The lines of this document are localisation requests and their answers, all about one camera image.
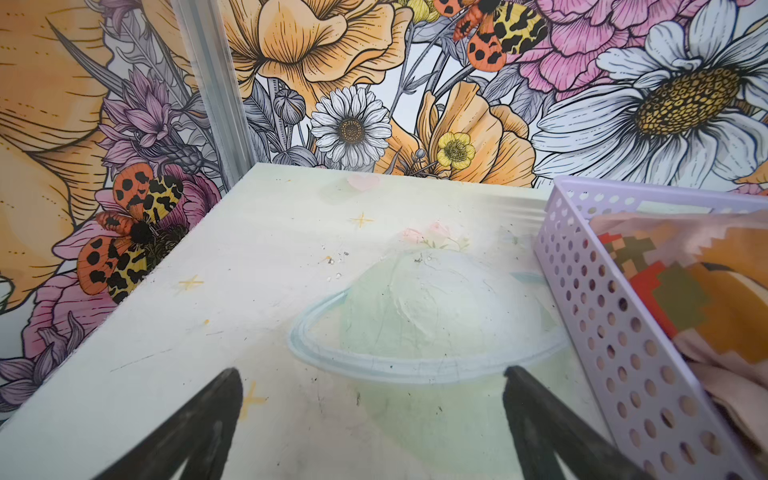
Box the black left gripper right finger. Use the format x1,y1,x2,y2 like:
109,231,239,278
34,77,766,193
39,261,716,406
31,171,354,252
503,366,651,479

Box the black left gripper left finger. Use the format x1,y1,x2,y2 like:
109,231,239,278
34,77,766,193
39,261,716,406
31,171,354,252
97,368,243,479

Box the pink pixel-print t-shirt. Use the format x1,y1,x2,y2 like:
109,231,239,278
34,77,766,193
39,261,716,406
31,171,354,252
590,210,767,385

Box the lilac perforated plastic basket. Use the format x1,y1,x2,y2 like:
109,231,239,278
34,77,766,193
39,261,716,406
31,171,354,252
534,176,766,479

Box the pink garments in basket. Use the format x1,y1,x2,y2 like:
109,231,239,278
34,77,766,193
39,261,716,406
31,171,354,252
688,362,767,459

